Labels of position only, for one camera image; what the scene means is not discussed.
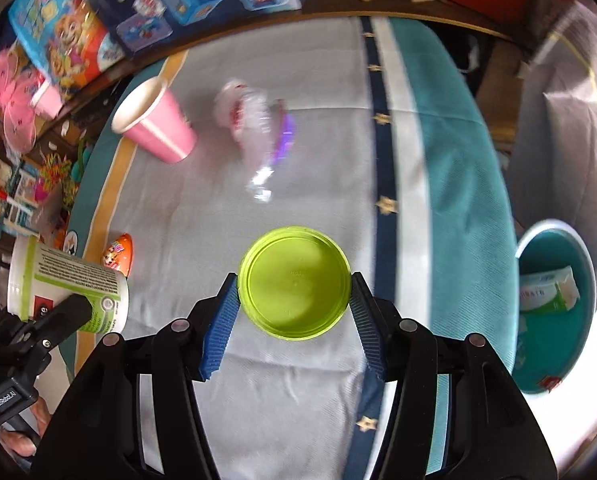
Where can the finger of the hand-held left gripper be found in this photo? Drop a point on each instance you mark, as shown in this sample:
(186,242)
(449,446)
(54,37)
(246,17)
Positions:
(66,317)

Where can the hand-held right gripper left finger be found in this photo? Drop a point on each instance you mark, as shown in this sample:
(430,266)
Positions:
(221,325)

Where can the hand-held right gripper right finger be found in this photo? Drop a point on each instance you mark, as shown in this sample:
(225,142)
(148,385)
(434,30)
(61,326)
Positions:
(368,332)

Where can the white tub green label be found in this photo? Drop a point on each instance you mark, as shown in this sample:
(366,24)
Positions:
(68,275)

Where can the yellow-green plastic lid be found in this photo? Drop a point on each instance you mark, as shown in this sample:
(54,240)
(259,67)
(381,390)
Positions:
(296,282)

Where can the white green tissue pack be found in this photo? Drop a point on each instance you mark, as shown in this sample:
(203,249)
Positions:
(548,290)

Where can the teal trash bin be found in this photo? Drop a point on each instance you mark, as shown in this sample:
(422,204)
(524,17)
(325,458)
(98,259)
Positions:
(553,340)

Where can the person's left hand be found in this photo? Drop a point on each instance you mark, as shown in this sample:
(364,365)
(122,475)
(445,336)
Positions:
(21,440)

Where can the dog print toy egg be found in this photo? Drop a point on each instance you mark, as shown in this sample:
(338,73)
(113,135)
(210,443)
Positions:
(118,255)

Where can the colourful spiky toy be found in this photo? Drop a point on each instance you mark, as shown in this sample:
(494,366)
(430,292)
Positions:
(53,177)

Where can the teal plastic toy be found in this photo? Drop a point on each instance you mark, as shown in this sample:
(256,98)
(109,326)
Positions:
(82,160)

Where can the pink paper cup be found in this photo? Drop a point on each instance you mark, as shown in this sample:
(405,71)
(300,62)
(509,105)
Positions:
(158,127)

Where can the clear plastic bag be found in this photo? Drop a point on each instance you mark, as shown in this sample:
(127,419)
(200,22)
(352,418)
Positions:
(251,120)

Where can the pink box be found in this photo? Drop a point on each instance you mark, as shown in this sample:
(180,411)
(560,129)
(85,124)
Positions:
(47,100)

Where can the pink butterfly wings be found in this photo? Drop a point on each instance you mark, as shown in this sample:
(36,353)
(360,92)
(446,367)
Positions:
(13,105)

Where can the cartoon dog package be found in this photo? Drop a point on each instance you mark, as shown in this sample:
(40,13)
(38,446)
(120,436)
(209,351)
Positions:
(63,35)

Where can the grey cloth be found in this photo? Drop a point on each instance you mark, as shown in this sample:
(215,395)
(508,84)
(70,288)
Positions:
(568,110)

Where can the dark blue toy box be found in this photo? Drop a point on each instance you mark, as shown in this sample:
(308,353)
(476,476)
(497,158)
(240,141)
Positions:
(153,5)

